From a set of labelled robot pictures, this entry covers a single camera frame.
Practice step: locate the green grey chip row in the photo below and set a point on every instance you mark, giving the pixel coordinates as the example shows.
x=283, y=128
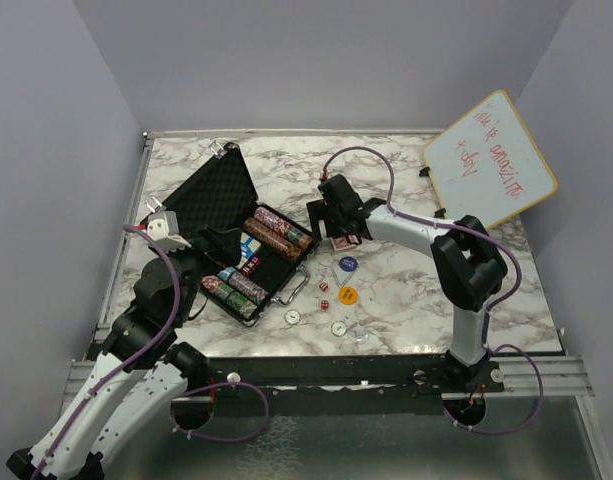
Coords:
x=235, y=300

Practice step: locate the orange black chip row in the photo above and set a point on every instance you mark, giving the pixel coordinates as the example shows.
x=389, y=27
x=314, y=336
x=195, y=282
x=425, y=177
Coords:
x=279, y=244

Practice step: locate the red playing card deck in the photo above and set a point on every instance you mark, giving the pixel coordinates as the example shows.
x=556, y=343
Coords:
x=345, y=242

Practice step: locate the blue tan chip row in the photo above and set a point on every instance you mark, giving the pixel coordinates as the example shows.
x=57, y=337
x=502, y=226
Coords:
x=247, y=287

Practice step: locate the grey poker chip stack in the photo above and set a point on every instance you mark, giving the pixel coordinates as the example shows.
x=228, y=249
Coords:
x=266, y=217

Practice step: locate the white poker chip middle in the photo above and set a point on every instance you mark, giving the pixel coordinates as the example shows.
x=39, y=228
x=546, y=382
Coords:
x=338, y=328

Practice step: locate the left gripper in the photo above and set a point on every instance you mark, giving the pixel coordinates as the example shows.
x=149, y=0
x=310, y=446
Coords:
x=227, y=248

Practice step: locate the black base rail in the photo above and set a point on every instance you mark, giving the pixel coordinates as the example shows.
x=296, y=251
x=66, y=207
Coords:
x=329, y=385

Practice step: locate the red green chip row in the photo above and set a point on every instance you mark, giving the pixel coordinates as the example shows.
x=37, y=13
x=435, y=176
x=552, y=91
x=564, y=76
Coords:
x=293, y=234

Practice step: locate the blue playing card deck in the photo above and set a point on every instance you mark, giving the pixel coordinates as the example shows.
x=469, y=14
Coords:
x=249, y=246

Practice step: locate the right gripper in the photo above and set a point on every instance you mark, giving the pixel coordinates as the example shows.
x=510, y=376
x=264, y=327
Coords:
x=319, y=209

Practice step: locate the red white poker chip stack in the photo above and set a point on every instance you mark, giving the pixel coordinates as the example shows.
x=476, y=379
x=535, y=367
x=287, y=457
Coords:
x=211, y=283

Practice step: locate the brown poker chip stack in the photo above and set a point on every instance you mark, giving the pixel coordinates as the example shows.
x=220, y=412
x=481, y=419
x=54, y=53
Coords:
x=254, y=227

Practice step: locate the red dice in case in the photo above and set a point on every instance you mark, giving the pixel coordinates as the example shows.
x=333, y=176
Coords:
x=251, y=265

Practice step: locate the orange big blind button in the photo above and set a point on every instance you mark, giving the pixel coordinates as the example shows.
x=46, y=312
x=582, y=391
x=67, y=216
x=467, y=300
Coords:
x=348, y=295

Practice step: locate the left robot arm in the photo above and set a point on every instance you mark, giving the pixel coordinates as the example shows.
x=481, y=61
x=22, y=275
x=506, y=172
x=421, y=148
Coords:
x=141, y=366

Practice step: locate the white dry-erase board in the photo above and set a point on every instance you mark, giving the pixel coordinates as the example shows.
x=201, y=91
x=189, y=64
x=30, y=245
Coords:
x=487, y=164

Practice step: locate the black foam-lined poker case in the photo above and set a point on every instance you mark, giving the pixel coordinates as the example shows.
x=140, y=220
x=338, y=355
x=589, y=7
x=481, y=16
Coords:
x=220, y=194

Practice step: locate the white poker chip left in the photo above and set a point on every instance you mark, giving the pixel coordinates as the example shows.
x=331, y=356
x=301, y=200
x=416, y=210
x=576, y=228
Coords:
x=292, y=317

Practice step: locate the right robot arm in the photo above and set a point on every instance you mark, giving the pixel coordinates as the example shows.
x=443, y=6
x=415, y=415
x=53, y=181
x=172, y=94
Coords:
x=469, y=265

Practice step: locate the blue small blind button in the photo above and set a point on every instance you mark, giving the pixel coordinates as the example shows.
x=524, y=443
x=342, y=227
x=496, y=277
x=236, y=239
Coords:
x=348, y=264

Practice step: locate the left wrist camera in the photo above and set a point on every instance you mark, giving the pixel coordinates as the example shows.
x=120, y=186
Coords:
x=163, y=228

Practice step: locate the clear triangular card cutter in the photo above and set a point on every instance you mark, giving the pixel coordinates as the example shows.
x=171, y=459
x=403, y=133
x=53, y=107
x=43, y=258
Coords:
x=341, y=276

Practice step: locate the clear dealer button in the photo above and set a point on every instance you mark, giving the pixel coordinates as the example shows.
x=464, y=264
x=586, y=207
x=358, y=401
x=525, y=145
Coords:
x=358, y=334

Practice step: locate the light blue poker chip stack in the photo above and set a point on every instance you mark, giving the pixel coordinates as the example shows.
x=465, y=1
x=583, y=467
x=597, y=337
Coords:
x=226, y=273

